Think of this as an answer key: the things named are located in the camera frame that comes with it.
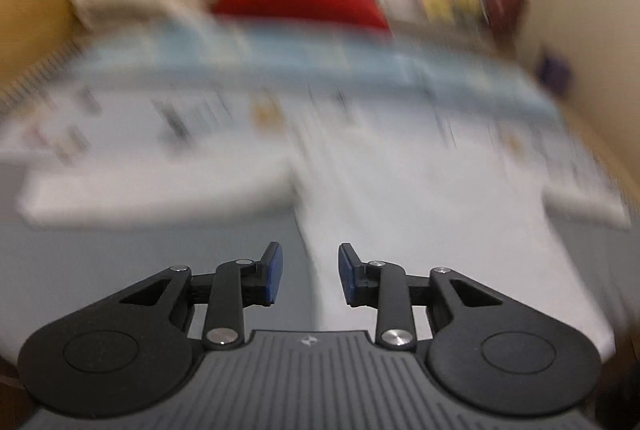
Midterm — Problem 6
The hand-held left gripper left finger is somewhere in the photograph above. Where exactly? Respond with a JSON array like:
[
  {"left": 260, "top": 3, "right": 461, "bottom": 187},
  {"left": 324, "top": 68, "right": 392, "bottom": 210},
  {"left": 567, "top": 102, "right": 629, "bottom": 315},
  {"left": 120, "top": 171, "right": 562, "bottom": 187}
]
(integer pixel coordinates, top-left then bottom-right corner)
[{"left": 120, "top": 241, "right": 285, "bottom": 351}]

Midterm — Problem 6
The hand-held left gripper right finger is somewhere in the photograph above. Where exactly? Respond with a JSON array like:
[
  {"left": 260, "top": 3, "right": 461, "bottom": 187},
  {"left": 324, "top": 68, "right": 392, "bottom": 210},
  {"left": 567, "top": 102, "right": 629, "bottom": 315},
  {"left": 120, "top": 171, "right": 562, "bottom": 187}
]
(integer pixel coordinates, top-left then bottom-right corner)
[{"left": 338, "top": 242, "right": 506, "bottom": 351}]

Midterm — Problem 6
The white t-shirt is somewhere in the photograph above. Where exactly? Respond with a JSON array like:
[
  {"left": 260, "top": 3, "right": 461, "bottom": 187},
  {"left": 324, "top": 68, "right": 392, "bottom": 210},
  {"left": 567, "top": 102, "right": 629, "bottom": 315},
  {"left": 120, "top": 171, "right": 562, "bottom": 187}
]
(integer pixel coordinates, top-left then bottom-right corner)
[{"left": 17, "top": 154, "right": 632, "bottom": 346}]

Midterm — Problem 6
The deer print bedsheet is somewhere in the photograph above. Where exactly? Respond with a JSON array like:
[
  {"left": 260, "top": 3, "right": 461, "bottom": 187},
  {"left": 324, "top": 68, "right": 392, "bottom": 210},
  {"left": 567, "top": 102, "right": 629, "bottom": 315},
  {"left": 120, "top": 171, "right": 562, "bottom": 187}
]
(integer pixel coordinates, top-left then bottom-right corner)
[{"left": 0, "top": 74, "right": 617, "bottom": 192}]

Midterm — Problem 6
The light blue patterned sheet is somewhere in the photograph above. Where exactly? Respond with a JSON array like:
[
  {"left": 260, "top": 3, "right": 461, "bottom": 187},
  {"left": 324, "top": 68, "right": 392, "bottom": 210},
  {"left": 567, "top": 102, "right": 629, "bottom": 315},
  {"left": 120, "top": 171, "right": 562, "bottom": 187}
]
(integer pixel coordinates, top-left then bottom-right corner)
[{"left": 64, "top": 22, "right": 562, "bottom": 122}]

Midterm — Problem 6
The red folded quilt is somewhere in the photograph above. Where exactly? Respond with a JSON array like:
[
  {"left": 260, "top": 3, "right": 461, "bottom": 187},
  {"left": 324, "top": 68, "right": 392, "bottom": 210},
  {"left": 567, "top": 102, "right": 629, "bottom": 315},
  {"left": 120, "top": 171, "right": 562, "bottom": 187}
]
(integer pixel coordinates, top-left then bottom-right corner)
[{"left": 210, "top": 0, "right": 394, "bottom": 37}]

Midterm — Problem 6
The purple box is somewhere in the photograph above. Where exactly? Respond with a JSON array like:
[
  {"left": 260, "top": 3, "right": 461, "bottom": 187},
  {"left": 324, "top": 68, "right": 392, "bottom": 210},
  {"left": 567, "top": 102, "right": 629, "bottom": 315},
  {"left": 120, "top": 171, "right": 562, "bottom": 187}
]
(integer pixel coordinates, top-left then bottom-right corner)
[{"left": 535, "top": 49, "right": 574, "bottom": 100}]

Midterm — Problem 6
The yellow duck plush toy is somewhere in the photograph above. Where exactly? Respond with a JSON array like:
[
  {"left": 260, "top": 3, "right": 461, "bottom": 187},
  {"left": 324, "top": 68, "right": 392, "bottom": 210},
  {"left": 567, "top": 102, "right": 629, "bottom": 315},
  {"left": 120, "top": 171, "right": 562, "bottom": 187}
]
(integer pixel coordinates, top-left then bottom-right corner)
[{"left": 452, "top": 0, "right": 484, "bottom": 20}]

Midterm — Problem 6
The dark red cushion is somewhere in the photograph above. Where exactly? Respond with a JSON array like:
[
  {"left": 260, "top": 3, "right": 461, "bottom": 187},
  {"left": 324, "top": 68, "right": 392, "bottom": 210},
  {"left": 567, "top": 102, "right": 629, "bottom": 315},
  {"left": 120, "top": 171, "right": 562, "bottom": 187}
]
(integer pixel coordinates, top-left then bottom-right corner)
[{"left": 481, "top": 0, "right": 527, "bottom": 42}]

